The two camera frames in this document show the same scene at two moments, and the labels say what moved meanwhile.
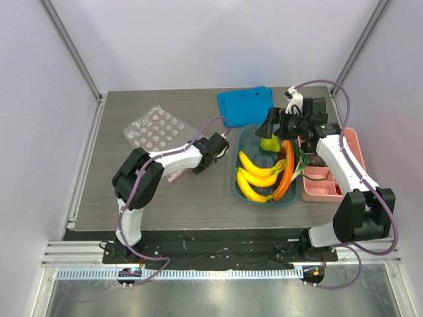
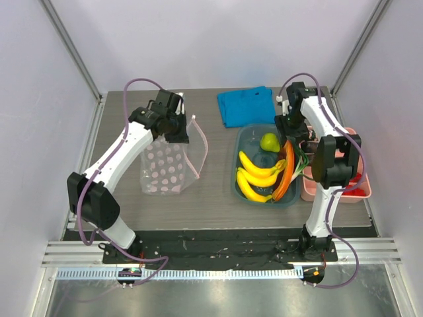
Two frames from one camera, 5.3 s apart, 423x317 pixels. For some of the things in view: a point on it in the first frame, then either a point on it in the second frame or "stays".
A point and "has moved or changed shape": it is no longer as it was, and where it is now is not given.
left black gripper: (198, 170) -> (182, 137)
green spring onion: (302, 161) stays
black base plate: (221, 248) stays
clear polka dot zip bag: (157, 131) has moved or changed shape
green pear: (270, 144) stays
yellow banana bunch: (260, 177) stays
